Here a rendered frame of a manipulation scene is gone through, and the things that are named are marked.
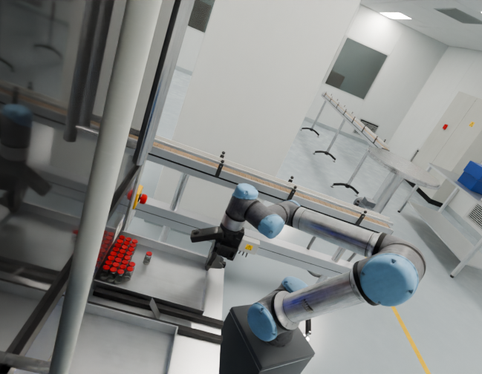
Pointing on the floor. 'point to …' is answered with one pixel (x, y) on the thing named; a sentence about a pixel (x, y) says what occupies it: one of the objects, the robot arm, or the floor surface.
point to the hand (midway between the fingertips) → (206, 266)
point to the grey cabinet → (455, 143)
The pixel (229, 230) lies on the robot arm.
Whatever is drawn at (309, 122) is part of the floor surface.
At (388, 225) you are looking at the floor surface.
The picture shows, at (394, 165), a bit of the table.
